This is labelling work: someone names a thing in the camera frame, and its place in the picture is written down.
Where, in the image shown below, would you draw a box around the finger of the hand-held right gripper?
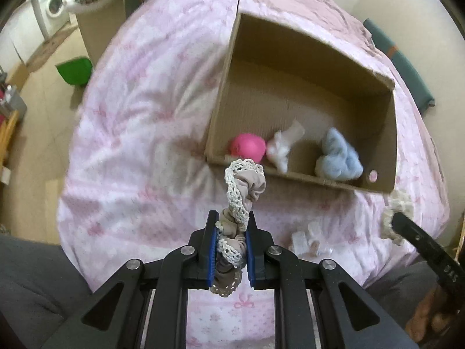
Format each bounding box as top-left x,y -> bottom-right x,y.
391,212 -> 442,264

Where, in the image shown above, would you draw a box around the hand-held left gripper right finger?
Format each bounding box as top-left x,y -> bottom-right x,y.
245,213 -> 418,349

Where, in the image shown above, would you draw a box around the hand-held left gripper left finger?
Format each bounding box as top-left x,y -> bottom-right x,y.
40,209 -> 219,349

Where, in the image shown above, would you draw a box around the beige lace scrunchie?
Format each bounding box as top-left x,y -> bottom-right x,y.
209,159 -> 267,299
380,189 -> 415,246

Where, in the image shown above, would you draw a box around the light blue fluffy sock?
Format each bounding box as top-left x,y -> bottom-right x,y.
314,127 -> 364,181

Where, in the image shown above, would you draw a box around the pink toy ball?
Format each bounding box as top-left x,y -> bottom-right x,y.
228,133 -> 267,164

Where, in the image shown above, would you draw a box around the white cloth sock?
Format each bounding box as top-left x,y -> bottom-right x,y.
266,118 -> 305,173

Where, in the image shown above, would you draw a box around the brown cardboard box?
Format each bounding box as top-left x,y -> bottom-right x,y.
203,0 -> 398,195

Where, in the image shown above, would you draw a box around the person's right hand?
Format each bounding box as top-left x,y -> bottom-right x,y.
405,285 -> 456,340

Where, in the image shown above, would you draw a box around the clear plastic wrapper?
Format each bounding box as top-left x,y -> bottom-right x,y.
291,230 -> 309,254

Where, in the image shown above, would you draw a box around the person's right leg grey trousers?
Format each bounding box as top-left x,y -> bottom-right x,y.
366,261 -> 442,339

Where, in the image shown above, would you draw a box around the person's leg grey trousers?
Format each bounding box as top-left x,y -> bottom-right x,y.
366,261 -> 442,339
0,234 -> 94,349

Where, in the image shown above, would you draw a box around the teal headboard cushion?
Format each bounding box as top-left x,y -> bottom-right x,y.
363,18 -> 437,111

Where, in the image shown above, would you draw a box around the person's left leg grey trousers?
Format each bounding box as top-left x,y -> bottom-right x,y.
0,234 -> 94,349

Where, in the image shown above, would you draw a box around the green plastic bin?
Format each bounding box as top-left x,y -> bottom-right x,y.
55,56 -> 93,87

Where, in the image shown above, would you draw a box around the yellow wooden chair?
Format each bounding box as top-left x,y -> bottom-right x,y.
0,111 -> 20,186

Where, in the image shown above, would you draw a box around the grey plastic container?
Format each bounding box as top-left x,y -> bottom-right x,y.
0,85 -> 28,117

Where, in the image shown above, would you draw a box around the beige armchair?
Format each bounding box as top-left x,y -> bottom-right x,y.
77,0 -> 128,67

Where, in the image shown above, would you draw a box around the brown door mat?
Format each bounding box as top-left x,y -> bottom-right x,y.
20,25 -> 78,71

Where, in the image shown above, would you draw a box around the white kitchen cabinet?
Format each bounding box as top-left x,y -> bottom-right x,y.
0,3 -> 40,67

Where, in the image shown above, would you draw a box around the white washing machine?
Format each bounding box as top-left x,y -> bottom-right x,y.
31,0 -> 72,39

